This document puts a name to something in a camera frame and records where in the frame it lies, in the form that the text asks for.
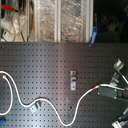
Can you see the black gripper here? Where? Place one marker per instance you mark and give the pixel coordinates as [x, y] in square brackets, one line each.
[117, 93]

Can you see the black perforated board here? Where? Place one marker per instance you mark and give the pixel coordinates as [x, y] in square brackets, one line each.
[31, 72]

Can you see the blue object bottom left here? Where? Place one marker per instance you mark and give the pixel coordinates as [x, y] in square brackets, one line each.
[2, 121]

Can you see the metal cable clip centre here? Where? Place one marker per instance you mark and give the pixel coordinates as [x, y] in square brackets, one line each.
[73, 80]

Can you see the metal cable clip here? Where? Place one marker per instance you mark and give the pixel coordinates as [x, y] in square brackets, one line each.
[36, 106]
[73, 80]

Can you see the blue clamp handle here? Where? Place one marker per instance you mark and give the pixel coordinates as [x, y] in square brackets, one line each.
[94, 34]

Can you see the metal cable clip lower left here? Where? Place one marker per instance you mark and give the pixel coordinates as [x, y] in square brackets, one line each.
[36, 106]

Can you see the red handled tool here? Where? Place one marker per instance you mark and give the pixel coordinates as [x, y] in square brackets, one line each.
[11, 9]

